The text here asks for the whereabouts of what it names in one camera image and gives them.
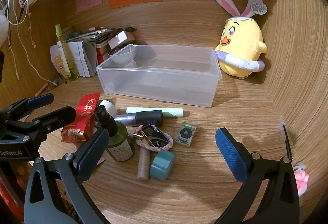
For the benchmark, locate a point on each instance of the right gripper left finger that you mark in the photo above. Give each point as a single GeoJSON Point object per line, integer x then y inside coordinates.
{"type": "Point", "coordinates": [43, 202]}

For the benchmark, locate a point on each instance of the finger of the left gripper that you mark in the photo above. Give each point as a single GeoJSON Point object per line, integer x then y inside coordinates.
{"type": "Point", "coordinates": [24, 107]}
{"type": "Point", "coordinates": [51, 118]}

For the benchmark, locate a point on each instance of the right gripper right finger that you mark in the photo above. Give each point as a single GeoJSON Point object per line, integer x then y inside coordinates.
{"type": "Point", "coordinates": [280, 202]}

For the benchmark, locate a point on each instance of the red tea packet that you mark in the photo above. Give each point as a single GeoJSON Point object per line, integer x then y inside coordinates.
{"type": "Point", "coordinates": [81, 129]}

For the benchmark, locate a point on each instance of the dark green spray bottle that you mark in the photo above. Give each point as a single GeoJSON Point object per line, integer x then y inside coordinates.
{"type": "Point", "coordinates": [119, 147]}

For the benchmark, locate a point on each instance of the beige lipstick tube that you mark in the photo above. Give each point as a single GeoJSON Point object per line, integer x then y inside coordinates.
{"type": "Point", "coordinates": [143, 164]}

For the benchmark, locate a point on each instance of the teal tape roll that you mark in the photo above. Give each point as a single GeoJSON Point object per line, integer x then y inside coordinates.
{"type": "Point", "coordinates": [162, 164]}

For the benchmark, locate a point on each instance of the blue razor blade box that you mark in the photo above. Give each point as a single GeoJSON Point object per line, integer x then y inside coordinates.
{"type": "Point", "coordinates": [155, 135]}

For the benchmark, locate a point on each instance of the small green floss box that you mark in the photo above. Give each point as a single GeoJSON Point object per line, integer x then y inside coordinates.
{"type": "Point", "coordinates": [185, 134]}

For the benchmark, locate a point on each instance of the pale green tube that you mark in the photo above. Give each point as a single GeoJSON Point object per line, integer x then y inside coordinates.
{"type": "Point", "coordinates": [167, 112]}

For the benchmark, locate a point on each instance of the yellow green spray bottle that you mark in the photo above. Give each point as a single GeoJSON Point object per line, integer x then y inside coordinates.
{"type": "Point", "coordinates": [66, 55]}

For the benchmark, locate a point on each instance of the white folded paper box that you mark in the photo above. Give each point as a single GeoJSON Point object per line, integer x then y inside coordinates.
{"type": "Point", "coordinates": [84, 57]}

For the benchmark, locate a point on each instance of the stack of books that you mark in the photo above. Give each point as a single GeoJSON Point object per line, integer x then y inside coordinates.
{"type": "Point", "coordinates": [99, 39]}

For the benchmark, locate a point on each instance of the red white marker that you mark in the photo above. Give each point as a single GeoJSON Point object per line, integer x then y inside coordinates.
{"type": "Point", "coordinates": [97, 28]}

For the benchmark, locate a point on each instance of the small white cardboard box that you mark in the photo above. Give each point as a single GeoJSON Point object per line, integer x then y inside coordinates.
{"type": "Point", "coordinates": [120, 37]}

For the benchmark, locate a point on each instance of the clear plastic storage bin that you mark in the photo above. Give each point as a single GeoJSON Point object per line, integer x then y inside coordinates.
{"type": "Point", "coordinates": [172, 73]}

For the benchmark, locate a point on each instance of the yellow chick plush toy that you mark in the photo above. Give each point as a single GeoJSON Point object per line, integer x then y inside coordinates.
{"type": "Point", "coordinates": [241, 43]}

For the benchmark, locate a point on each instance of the pink paw keychain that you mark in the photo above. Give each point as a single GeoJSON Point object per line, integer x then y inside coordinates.
{"type": "Point", "coordinates": [301, 178]}

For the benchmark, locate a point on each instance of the black pen on wall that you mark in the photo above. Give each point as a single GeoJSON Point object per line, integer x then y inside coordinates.
{"type": "Point", "coordinates": [287, 143]}

